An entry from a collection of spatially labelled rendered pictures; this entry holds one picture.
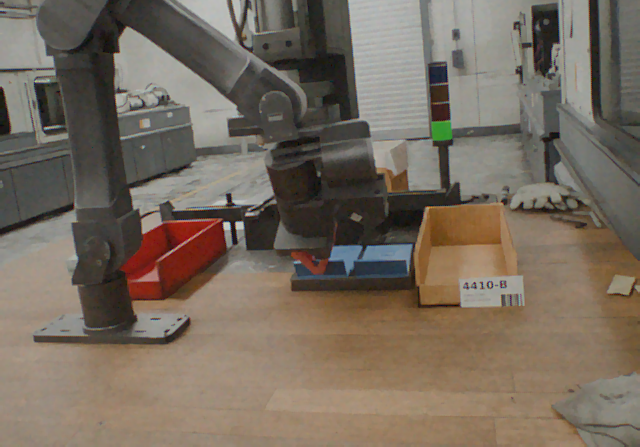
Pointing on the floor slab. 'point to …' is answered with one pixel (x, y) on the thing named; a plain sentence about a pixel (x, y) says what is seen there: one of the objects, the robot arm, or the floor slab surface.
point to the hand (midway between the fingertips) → (317, 267)
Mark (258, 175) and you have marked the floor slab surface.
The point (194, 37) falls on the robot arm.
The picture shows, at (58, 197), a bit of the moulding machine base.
